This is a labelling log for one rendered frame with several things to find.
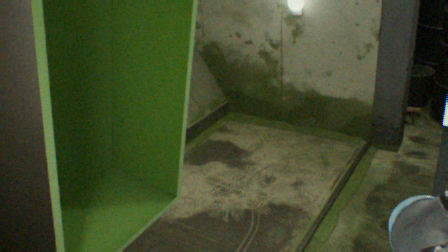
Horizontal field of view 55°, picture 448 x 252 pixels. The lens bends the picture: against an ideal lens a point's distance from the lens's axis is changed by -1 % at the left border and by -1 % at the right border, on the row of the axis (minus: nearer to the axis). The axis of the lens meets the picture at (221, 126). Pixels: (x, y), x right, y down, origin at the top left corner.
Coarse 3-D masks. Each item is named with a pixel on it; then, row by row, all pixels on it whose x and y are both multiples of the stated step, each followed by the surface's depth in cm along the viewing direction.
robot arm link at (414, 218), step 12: (444, 192) 59; (408, 204) 62; (420, 204) 61; (432, 204) 58; (444, 204) 56; (396, 216) 62; (408, 216) 60; (420, 216) 58; (432, 216) 57; (444, 216) 55; (396, 228) 61; (408, 228) 58; (420, 228) 57; (432, 228) 56; (444, 228) 55; (396, 240) 60; (408, 240) 57; (420, 240) 55; (432, 240) 54; (444, 240) 54
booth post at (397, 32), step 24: (384, 0) 254; (408, 0) 247; (384, 24) 259; (408, 24) 252; (384, 48) 265; (408, 48) 257; (384, 72) 270; (408, 72) 269; (384, 96) 276; (384, 120) 282; (384, 144) 289
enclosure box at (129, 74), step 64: (0, 0) 86; (64, 0) 132; (128, 0) 146; (192, 0) 133; (0, 64) 94; (64, 64) 142; (128, 64) 158; (0, 128) 105; (64, 128) 152; (128, 128) 171; (0, 192) 118; (64, 192) 164; (128, 192) 172
